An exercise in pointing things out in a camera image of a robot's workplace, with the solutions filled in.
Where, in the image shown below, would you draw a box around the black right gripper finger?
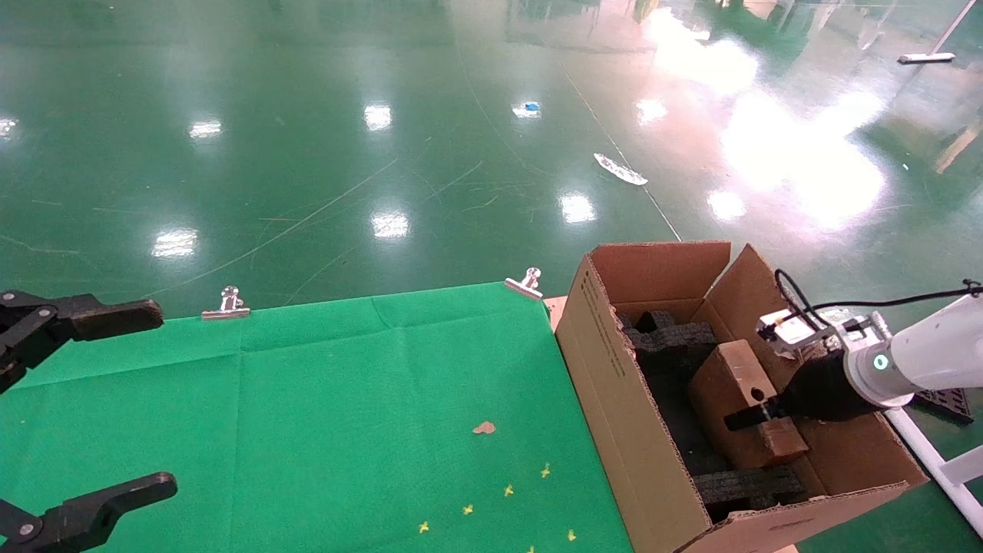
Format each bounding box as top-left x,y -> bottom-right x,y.
726,399 -> 788,431

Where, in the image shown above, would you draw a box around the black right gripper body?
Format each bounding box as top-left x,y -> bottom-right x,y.
779,357 -> 880,422

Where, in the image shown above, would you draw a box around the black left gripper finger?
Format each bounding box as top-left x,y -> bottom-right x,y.
0,290 -> 164,394
0,472 -> 177,553

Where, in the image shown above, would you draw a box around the small taped cardboard box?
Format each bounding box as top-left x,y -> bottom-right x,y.
689,340 -> 811,471

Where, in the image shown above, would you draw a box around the large open cardboard carton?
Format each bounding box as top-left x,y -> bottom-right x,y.
554,240 -> 930,553

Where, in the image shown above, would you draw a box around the silver metal binder clip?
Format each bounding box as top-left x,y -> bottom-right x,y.
505,267 -> 544,300
201,286 -> 252,320

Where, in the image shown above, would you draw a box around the black perforated plastic tray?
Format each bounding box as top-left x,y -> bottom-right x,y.
914,388 -> 975,425

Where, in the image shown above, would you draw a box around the green table cloth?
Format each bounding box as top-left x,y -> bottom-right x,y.
0,282 -> 634,553

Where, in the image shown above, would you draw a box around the white paper litter scrap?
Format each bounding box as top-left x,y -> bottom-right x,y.
594,153 -> 650,187

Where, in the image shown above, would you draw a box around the white metal frame leg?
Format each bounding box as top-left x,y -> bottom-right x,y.
882,407 -> 983,538

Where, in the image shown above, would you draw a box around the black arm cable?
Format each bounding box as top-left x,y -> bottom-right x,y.
774,269 -> 983,317

